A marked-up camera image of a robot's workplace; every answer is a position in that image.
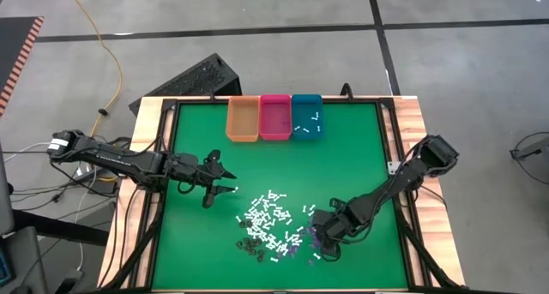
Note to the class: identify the blue plastic bin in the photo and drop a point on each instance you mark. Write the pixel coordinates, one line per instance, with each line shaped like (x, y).
(306, 109)

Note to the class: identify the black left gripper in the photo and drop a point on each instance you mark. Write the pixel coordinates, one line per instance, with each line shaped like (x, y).
(193, 169)

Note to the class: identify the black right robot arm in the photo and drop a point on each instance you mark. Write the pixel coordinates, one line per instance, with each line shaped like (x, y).
(386, 191)

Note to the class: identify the grey equipment cabinet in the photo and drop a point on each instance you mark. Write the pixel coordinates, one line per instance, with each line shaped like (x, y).
(25, 259)

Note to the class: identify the orange plastic bin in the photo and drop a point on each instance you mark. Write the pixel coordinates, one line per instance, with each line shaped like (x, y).
(243, 122)

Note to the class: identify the black mesh computer case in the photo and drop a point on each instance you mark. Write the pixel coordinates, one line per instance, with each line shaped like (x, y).
(193, 79)

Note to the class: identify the wooden table border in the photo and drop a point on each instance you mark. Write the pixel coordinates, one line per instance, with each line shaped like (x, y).
(146, 127)

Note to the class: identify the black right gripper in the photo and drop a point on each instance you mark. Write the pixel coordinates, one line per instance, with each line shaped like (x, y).
(343, 225)

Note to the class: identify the silver mounting plate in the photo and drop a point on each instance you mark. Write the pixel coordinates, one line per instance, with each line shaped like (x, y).
(393, 168)

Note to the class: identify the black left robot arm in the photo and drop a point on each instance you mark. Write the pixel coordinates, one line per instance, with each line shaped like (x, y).
(120, 161)

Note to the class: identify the pink plastic bin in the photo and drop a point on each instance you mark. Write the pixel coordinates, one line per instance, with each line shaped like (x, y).
(275, 118)

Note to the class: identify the black table clamp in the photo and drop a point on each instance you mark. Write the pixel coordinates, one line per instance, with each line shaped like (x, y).
(344, 88)

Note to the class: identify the black mat orange striped edge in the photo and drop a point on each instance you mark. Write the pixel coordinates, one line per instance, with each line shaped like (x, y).
(10, 45)

